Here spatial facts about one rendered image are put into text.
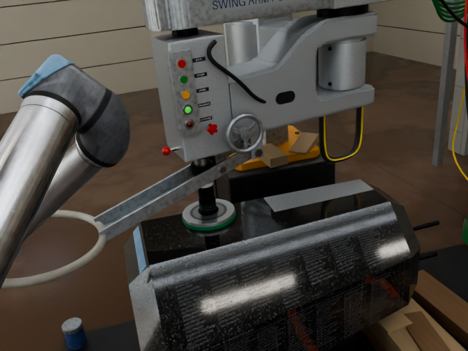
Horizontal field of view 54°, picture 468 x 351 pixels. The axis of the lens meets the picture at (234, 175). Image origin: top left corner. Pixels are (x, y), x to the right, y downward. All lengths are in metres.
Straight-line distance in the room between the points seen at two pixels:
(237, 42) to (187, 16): 0.87
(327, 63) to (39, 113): 1.26
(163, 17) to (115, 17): 6.09
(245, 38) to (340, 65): 0.63
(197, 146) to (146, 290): 0.53
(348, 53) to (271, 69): 0.35
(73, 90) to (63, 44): 6.64
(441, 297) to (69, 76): 2.15
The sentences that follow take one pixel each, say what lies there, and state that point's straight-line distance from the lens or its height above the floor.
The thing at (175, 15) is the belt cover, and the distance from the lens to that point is 1.52.
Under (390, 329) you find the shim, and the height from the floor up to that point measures 0.22.
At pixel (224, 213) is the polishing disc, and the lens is 1.83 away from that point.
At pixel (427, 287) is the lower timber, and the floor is 0.09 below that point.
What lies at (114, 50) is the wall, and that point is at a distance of 7.66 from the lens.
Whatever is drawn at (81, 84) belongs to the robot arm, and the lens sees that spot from 0.99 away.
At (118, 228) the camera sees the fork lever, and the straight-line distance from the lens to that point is 1.70.
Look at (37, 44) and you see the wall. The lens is 7.62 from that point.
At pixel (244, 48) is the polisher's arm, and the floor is 1.35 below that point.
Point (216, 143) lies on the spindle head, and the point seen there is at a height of 1.15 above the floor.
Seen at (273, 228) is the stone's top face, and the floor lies 0.80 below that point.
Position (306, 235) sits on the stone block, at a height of 0.77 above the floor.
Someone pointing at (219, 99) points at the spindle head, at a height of 1.31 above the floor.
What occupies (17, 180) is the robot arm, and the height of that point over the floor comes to 1.43.
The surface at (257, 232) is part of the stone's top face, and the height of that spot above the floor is 0.80.
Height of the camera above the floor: 1.72
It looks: 25 degrees down
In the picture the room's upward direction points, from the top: 6 degrees counter-clockwise
